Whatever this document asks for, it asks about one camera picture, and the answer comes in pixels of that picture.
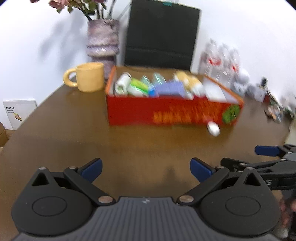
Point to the person's right hand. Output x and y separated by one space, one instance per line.
288 213

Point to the purple textured vase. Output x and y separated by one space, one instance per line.
103 39

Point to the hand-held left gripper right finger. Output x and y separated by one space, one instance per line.
200 170

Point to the white spray bottle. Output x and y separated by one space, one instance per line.
213 128

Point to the black paper bag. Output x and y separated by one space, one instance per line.
161 34

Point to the yellow mug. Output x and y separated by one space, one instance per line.
90 77

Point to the brown cardboard carton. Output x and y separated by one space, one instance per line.
3 136

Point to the green tissue packet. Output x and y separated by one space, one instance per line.
138 88

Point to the white printed carton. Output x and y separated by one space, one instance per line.
19 113

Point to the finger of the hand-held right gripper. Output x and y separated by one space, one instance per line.
268 150
254 165

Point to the red cardboard box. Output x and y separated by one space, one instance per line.
138 111

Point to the blue and white tube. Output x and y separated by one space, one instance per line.
152 92

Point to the iridescent organza bag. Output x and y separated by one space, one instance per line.
155 78

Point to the white and green dispenser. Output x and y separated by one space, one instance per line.
122 83

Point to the printed tin box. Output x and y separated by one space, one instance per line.
256 92

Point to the black plug adapter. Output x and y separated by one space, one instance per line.
264 83

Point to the clear water bottle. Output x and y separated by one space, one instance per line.
234 67
223 64
209 59

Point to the orange and white plush toy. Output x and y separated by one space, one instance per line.
189 82

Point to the purple knitted pouch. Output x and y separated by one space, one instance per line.
170 89

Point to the crumpled snack wrapper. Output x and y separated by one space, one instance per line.
274 114

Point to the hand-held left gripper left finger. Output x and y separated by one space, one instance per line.
92 169

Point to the dried pink flowers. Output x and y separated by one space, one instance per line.
81 5

